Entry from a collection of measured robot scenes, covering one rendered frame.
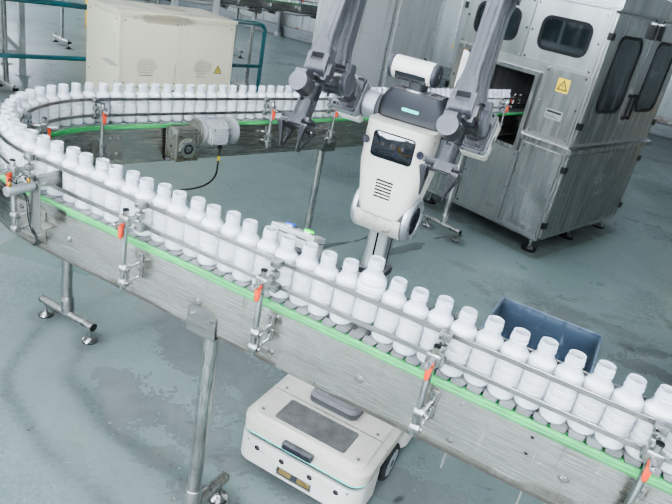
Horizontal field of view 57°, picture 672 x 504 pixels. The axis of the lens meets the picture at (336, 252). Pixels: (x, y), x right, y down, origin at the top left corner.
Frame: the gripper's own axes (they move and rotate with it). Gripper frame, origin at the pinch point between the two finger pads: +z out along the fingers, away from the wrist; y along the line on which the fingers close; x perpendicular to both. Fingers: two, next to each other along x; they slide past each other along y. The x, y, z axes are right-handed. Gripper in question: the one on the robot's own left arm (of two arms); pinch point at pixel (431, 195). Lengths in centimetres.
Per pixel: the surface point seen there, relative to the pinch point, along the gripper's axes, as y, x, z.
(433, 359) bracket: 18, -33, 36
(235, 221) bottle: -43, -18, 25
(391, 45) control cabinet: -196, 573, -213
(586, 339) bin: 54, 35, 23
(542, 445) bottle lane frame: 45, -25, 45
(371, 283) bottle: -2.0, -25.2, 26.2
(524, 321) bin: 36, 38, 24
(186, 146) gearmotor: -125, 86, 7
